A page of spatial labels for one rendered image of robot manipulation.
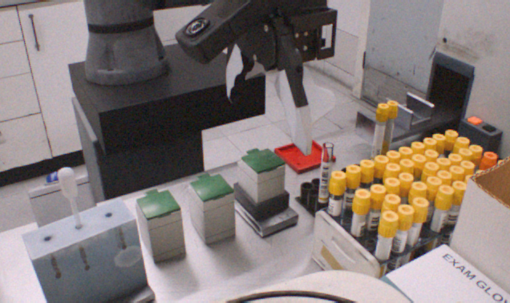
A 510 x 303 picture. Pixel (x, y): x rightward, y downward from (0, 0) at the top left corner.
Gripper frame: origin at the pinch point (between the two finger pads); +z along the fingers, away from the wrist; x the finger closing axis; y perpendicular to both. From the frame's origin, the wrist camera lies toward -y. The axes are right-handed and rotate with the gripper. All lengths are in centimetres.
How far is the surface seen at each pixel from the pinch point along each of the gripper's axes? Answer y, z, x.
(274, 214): 0.1, 10.5, -2.9
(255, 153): 0.0, 3.8, 1.3
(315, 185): 7.2, 9.4, -2.1
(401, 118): 26.9, 6.6, 1.2
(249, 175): -2.0, 5.4, -0.5
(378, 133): 17.5, 4.6, -2.6
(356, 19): 181, 53, 163
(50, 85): -1, 53, 163
